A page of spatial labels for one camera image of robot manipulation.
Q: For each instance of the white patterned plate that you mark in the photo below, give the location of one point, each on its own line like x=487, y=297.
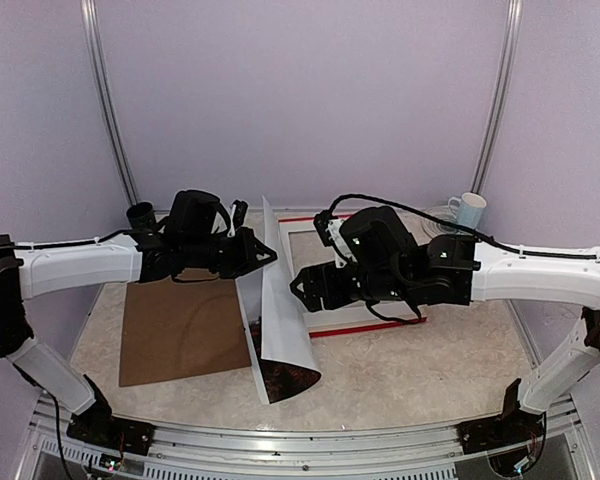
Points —
x=445, y=214

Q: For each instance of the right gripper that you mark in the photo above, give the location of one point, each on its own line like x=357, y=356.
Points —
x=333, y=296

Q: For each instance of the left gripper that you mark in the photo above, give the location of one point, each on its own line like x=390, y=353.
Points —
x=249, y=245

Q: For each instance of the aluminium post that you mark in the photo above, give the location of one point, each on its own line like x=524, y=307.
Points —
x=96, y=55
x=500, y=93

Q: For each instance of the light blue mug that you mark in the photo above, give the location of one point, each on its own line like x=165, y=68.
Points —
x=468, y=209

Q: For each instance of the black cup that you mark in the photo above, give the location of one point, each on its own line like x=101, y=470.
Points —
x=141, y=216

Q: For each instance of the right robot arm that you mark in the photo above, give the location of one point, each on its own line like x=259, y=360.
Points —
x=461, y=269

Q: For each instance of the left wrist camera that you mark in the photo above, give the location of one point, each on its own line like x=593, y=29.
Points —
x=237, y=216

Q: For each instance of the autumn forest photo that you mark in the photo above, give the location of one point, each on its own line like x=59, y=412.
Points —
x=283, y=363

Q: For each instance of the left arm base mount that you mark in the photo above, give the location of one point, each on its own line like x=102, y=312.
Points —
x=114, y=433

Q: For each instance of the right aluminium post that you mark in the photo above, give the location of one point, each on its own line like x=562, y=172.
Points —
x=500, y=93

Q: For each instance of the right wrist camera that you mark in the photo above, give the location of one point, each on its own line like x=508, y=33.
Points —
x=327, y=227

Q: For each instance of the front aluminium rail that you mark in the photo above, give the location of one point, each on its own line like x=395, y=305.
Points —
x=431, y=451

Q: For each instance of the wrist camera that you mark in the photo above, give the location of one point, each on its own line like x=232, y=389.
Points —
x=237, y=216
x=327, y=227

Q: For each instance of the left aluminium post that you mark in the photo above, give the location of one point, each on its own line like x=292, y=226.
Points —
x=96, y=55

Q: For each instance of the white mat board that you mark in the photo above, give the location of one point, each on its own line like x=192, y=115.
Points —
x=395, y=310

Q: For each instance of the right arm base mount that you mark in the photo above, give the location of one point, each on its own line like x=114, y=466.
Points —
x=494, y=432

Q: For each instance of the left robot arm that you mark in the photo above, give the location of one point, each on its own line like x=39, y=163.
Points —
x=28, y=270

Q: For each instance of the brown cardboard backing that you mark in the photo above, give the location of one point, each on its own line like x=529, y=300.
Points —
x=175, y=331

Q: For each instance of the red wooden picture frame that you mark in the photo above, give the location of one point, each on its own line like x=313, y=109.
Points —
x=303, y=247

